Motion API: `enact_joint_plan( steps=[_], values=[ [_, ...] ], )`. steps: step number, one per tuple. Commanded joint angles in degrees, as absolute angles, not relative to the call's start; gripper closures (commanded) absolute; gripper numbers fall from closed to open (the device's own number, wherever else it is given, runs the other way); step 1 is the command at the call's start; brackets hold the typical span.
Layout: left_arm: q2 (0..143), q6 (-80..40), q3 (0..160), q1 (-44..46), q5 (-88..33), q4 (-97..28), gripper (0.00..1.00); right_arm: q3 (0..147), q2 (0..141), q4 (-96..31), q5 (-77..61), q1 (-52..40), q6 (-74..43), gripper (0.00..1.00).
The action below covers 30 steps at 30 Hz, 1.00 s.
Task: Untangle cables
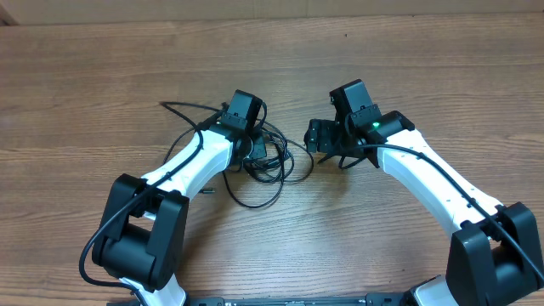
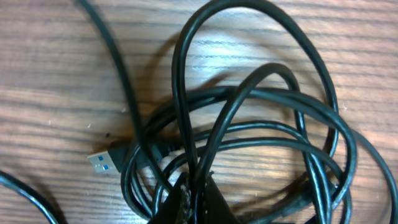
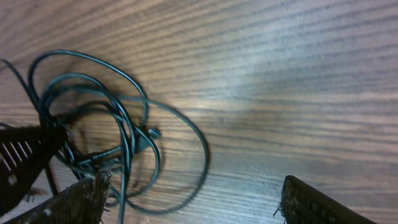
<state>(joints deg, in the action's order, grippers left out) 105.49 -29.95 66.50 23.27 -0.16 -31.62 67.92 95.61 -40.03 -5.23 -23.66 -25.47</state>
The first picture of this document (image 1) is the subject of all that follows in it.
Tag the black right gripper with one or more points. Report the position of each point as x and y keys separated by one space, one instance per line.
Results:
x=319 y=138

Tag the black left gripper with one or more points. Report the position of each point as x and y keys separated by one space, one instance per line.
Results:
x=258 y=145

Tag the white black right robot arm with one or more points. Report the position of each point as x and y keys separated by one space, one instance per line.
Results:
x=495 y=255

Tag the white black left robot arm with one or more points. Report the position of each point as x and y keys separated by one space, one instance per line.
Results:
x=140 y=237

